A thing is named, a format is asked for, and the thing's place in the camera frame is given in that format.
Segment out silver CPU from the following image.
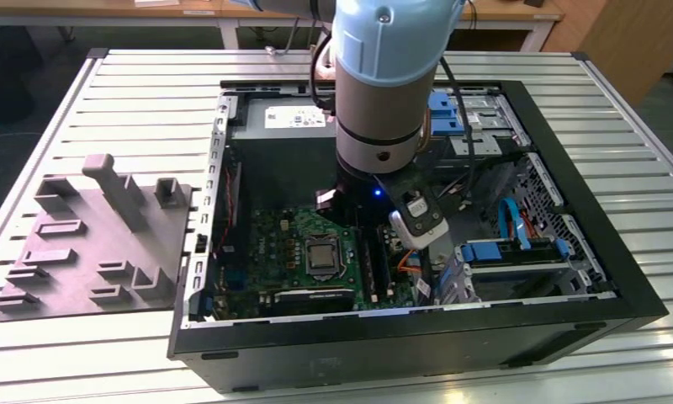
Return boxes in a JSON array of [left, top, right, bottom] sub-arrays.
[[306, 243, 341, 270]]

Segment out grey power supply unit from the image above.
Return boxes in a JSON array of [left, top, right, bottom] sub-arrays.
[[226, 95, 341, 207]]

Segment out green motherboard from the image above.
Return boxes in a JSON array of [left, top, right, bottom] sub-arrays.
[[211, 204, 421, 319]]

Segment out CPU socket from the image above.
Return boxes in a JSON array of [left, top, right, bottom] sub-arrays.
[[301, 233, 346, 281]]

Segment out black case fan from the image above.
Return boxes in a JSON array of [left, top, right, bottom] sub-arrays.
[[222, 162, 245, 252]]

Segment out black graphics card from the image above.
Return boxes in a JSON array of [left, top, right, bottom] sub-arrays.
[[271, 288, 355, 315]]

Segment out blue disk carrier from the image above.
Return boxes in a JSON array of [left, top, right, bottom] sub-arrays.
[[429, 92, 463, 136]]

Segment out hard disk in blue carrier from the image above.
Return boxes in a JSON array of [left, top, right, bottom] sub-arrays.
[[459, 237, 570, 266]]

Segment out metal drive cage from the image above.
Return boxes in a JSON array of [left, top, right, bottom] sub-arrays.
[[425, 90, 531, 182]]

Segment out metal disk bay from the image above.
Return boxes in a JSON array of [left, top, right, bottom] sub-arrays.
[[453, 243, 618, 304]]

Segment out black PC case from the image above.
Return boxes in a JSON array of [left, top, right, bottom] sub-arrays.
[[166, 78, 669, 395]]

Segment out grey parts rack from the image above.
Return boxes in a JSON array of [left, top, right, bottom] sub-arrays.
[[0, 153, 202, 323]]

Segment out wooden cabinet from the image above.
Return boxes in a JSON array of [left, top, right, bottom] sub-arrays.
[[541, 0, 673, 106]]

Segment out wooden desk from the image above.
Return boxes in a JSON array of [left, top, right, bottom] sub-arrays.
[[0, 0, 565, 51]]

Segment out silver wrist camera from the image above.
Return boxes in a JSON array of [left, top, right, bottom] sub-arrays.
[[379, 174, 450, 250]]

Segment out orange wires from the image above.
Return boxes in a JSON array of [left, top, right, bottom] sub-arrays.
[[397, 248, 427, 274]]

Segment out black camera cable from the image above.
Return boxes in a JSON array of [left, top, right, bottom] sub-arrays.
[[437, 58, 482, 211], [309, 24, 338, 124]]

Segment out red black twisted wire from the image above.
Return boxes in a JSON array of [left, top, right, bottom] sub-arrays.
[[215, 162, 242, 256]]

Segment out black cable bundle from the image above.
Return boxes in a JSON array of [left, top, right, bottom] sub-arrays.
[[425, 151, 526, 220]]

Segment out blue flat data cable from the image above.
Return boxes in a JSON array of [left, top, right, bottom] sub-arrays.
[[497, 197, 534, 252]]

